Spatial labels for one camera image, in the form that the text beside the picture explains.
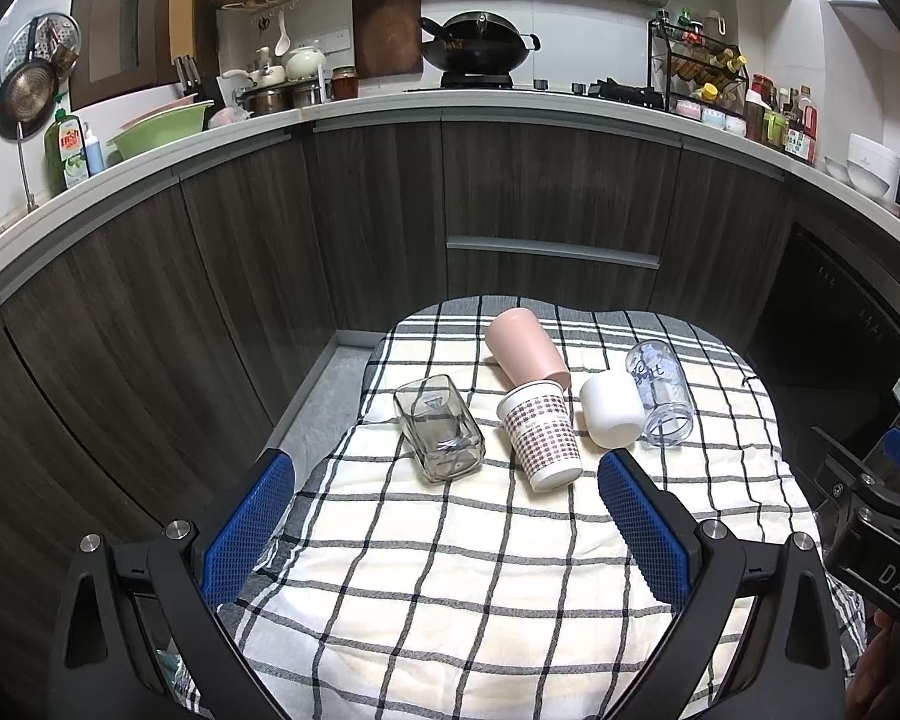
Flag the red-label sauce bottle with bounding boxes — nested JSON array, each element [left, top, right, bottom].
[[784, 85, 818, 166]]

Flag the white ceramic cup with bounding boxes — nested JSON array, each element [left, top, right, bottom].
[[580, 369, 645, 449]]

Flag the black white checkered cloth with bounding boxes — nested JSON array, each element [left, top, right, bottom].
[[215, 296, 821, 718]]

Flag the brown wooden cutting board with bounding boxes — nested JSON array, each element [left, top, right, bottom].
[[352, 0, 424, 80]]

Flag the green plastic basin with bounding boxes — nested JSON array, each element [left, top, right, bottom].
[[110, 101, 212, 161]]

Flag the white red-patterned paper cup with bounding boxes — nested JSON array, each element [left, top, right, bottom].
[[497, 380, 583, 493]]

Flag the pink plastic cup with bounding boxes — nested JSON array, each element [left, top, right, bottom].
[[484, 307, 572, 392]]

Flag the square clear glass cup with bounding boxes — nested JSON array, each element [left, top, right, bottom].
[[393, 374, 486, 483]]

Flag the grey drawer handle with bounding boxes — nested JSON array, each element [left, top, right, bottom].
[[445, 236, 660, 271]]

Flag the black spice rack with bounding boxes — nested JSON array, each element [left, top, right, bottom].
[[647, 13, 749, 117]]

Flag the clear plastic printed cup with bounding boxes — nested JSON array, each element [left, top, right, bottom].
[[626, 340, 694, 447]]

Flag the black knife block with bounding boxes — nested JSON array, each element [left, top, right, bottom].
[[173, 55, 222, 109]]

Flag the black wok on stove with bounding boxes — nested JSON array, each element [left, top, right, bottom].
[[419, 11, 541, 75]]

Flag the hanging steel frying pan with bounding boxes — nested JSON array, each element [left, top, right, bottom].
[[0, 59, 58, 140]]

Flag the green dish soap bottle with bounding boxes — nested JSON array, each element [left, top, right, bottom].
[[43, 107, 91, 197]]

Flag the white stacked bowls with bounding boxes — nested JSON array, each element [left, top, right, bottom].
[[824, 133, 900, 202]]

